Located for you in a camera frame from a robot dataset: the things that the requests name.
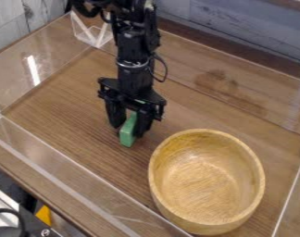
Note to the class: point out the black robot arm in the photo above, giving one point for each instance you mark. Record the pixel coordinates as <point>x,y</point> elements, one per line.
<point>134,27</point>

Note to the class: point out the green rectangular block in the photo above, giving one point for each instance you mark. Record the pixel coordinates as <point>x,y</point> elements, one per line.
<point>126,131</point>

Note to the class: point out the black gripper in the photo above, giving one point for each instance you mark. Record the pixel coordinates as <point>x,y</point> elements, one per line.
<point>130,92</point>

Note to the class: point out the yellow warning label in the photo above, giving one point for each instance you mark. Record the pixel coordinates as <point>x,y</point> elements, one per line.
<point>43,215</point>

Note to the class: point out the clear acrylic corner bracket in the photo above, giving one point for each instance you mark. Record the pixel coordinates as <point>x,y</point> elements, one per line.
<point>96,36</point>

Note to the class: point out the brown wooden bowl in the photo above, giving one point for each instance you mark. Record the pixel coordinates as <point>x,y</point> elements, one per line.
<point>207,181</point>

